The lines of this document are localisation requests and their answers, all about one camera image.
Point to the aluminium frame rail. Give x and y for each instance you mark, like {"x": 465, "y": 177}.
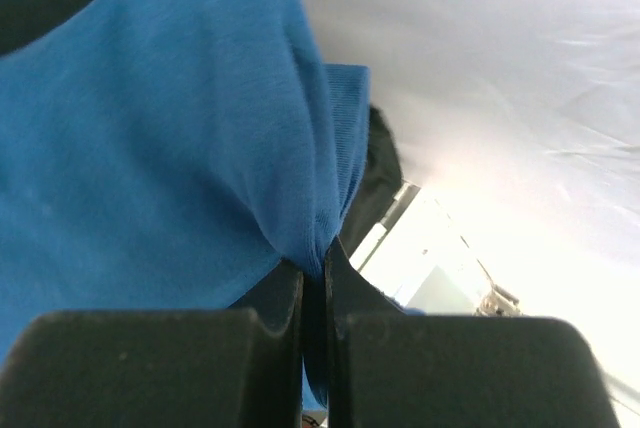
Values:
{"x": 417, "y": 257}

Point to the dark blue t shirt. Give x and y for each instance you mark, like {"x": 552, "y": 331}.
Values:
{"x": 169, "y": 154}

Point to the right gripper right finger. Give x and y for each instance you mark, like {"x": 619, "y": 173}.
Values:
{"x": 391, "y": 368}

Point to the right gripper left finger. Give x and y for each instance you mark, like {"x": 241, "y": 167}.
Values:
{"x": 238, "y": 367}

